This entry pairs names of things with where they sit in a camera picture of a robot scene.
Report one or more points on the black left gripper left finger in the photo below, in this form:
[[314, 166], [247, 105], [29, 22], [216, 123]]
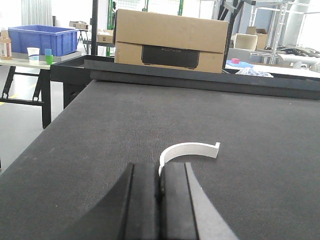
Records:
[[127, 212]]

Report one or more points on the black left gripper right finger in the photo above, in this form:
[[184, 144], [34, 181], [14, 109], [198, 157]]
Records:
[[186, 213]]

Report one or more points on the white curved PVC clamp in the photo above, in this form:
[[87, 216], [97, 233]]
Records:
[[185, 149]]

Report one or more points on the pink tape roll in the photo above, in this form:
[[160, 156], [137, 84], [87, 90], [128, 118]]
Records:
[[235, 61]]

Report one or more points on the white folding table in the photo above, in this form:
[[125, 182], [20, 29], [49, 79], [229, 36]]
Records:
[[42, 91]]

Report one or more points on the green small cup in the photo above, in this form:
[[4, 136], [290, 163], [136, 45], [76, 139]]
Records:
[[49, 59]]

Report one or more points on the large cardboard box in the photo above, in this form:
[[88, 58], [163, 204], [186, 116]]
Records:
[[169, 41]]

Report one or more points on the small open cardboard box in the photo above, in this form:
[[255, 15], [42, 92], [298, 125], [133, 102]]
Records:
[[245, 41]]

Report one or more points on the blue small cup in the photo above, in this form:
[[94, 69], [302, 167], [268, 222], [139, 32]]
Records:
[[48, 52]]

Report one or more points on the blue plastic crate on table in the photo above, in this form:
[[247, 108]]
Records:
[[61, 40]]

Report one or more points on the white paper cup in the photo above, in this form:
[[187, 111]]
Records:
[[33, 55]]

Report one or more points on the brown bottle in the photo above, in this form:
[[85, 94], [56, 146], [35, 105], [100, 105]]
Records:
[[5, 46]]

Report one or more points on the black conveyor end frame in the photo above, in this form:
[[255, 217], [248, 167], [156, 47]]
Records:
[[78, 72]]

